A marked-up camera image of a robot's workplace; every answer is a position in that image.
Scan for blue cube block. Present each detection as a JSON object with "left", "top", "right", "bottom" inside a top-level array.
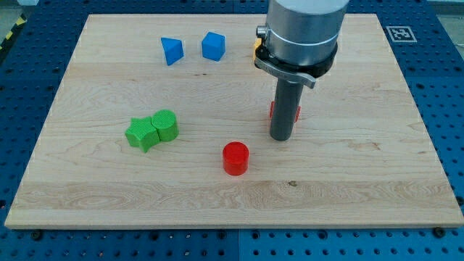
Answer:
[{"left": 202, "top": 32, "right": 225, "bottom": 62}]

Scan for green cylinder block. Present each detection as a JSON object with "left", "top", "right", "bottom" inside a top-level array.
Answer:
[{"left": 152, "top": 109, "right": 179, "bottom": 141}]

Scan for red star block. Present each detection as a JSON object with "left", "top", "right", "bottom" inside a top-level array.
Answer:
[{"left": 269, "top": 101, "right": 301, "bottom": 123}]

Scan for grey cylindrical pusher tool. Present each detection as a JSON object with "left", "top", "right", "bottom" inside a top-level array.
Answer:
[{"left": 270, "top": 78, "right": 303, "bottom": 141}]

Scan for wooden board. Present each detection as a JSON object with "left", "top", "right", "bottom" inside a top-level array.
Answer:
[{"left": 5, "top": 14, "right": 463, "bottom": 230}]

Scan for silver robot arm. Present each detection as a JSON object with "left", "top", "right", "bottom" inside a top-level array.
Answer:
[{"left": 254, "top": 0, "right": 349, "bottom": 88}]

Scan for blue triangular block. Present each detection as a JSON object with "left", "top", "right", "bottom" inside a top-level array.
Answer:
[{"left": 161, "top": 37, "right": 184, "bottom": 66}]

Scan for red cylinder block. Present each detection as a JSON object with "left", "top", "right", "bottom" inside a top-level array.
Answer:
[{"left": 223, "top": 141, "right": 249, "bottom": 176}]

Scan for white fiducial marker tag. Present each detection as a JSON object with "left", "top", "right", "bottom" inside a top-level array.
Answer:
[{"left": 386, "top": 25, "right": 417, "bottom": 43}]

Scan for green star block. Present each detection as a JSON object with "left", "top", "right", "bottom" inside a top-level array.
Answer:
[{"left": 125, "top": 117, "right": 160, "bottom": 153}]

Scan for yellow block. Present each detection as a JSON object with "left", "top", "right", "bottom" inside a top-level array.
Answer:
[{"left": 253, "top": 38, "right": 262, "bottom": 61}]

